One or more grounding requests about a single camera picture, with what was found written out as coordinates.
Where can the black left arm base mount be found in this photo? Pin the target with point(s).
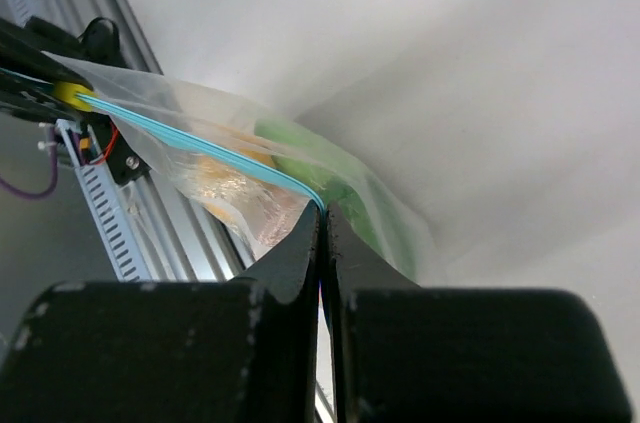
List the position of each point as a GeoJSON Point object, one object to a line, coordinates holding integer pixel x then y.
{"type": "Point", "coordinates": [100, 44]}

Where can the clear zip bag teal zipper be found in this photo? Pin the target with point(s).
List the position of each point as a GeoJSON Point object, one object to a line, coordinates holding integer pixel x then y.
{"type": "Point", "coordinates": [196, 119]}

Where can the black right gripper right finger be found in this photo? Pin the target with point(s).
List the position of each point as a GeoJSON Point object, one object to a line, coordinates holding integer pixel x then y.
{"type": "Point", "coordinates": [407, 353]}

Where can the yellow toy lemon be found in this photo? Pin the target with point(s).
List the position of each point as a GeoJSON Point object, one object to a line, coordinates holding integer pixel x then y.
{"type": "Point", "coordinates": [237, 199]}

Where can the green toy bell pepper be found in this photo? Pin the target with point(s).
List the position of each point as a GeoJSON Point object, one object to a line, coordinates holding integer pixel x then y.
{"type": "Point", "coordinates": [337, 177]}

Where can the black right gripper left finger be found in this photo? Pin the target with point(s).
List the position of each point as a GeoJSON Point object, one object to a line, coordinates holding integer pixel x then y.
{"type": "Point", "coordinates": [238, 351]}

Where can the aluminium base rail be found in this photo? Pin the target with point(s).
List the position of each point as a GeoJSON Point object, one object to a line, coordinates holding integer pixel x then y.
{"type": "Point", "coordinates": [179, 239]}

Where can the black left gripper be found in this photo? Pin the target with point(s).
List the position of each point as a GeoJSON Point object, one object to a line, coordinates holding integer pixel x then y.
{"type": "Point", "coordinates": [35, 85]}

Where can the white slotted cable duct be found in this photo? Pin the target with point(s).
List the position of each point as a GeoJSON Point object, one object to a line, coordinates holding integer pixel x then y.
{"type": "Point", "coordinates": [108, 213]}

